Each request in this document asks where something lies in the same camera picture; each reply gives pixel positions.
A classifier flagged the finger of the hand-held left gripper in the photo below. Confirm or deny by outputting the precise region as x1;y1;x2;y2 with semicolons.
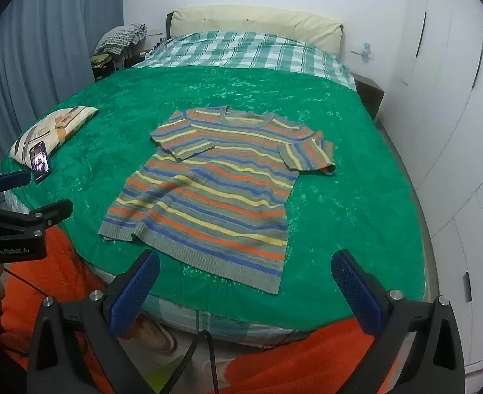
0;169;34;193
0;198;75;235

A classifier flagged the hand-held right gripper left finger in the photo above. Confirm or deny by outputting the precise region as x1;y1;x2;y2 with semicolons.
26;249;162;394

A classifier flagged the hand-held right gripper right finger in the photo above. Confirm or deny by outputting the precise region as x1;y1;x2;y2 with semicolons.
331;249;466;394

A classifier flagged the striped knit sweater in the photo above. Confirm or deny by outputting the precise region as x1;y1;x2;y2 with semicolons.
98;106;336;295

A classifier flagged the smartphone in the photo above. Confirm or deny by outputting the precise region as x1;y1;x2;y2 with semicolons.
28;140;51;185

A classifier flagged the beige slipper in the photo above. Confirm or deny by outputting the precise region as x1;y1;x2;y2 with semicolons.
137;314;176;354

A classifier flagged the orange fuzzy blanket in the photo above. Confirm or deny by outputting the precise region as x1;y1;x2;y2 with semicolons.
0;225;394;394

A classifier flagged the green floral bedspread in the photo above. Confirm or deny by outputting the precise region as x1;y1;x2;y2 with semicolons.
1;66;427;323

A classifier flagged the printed cream pillow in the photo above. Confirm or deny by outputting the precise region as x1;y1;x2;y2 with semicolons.
9;107;99;169

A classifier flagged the plaid bed sheet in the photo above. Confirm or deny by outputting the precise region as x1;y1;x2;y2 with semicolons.
3;191;312;342

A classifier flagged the blue grey curtain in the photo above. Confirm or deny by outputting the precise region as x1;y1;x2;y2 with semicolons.
0;0;125;161

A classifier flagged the cluttered bedside table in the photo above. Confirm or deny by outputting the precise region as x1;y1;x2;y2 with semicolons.
90;53;135;80

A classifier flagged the grey checkered cloth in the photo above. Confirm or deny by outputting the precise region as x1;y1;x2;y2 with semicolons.
94;24;148;56

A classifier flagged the white wardrobe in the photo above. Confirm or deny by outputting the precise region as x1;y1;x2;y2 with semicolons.
373;0;483;374

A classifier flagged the dark bedside table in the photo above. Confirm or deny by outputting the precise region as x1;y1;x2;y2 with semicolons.
354;73;386;121

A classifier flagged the green white plaid quilt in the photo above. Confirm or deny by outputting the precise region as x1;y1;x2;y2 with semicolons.
132;31;357;91

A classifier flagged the cream padded headboard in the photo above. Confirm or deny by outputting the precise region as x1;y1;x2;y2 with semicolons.
166;5;345;56

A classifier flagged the black cable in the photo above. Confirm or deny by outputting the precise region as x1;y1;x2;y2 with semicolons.
180;330;221;394

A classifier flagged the wall socket with blue clip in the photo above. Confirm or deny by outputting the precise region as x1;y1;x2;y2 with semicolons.
350;42;376;59

